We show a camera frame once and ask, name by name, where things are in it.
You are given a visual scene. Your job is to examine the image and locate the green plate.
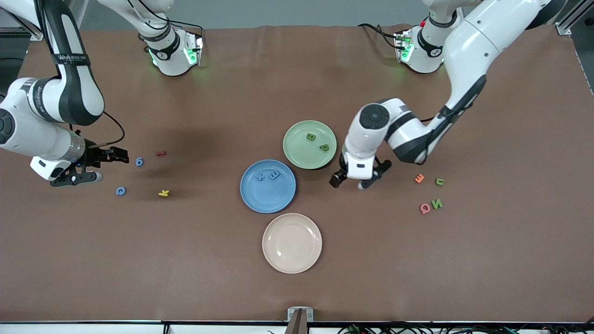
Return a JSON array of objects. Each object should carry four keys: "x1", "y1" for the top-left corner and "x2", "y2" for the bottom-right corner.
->
[{"x1": 283, "y1": 120, "x2": 337, "y2": 170}]

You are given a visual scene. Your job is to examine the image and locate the blue plate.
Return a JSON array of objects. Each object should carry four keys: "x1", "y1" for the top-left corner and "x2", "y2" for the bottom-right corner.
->
[{"x1": 240, "y1": 160, "x2": 297, "y2": 214}]

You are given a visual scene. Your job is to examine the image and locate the beige plate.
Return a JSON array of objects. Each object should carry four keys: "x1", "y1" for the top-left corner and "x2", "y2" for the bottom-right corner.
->
[{"x1": 262, "y1": 213, "x2": 323, "y2": 274}]

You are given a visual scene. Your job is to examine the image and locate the brown table cover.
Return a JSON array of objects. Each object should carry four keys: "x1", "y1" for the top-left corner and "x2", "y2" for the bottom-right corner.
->
[{"x1": 0, "y1": 24, "x2": 594, "y2": 323}]

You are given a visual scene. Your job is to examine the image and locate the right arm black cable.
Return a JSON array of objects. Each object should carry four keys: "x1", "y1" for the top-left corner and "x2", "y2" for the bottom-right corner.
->
[{"x1": 35, "y1": 0, "x2": 126, "y2": 148}]

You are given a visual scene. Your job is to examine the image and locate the black base cable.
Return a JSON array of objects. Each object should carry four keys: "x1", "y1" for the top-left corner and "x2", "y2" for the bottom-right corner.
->
[
  {"x1": 165, "y1": 18, "x2": 205, "y2": 49},
  {"x1": 357, "y1": 22, "x2": 400, "y2": 51}
]

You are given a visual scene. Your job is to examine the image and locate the grey metal bracket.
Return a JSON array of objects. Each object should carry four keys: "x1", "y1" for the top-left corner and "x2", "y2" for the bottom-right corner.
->
[{"x1": 287, "y1": 307, "x2": 314, "y2": 322}]

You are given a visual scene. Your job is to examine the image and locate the dark camera post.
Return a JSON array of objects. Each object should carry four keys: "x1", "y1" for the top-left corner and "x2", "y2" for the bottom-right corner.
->
[{"x1": 284, "y1": 309, "x2": 308, "y2": 334}]

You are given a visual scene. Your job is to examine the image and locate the aluminium frame profile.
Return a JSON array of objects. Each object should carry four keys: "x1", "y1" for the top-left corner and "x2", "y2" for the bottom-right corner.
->
[{"x1": 555, "y1": 0, "x2": 594, "y2": 35}]

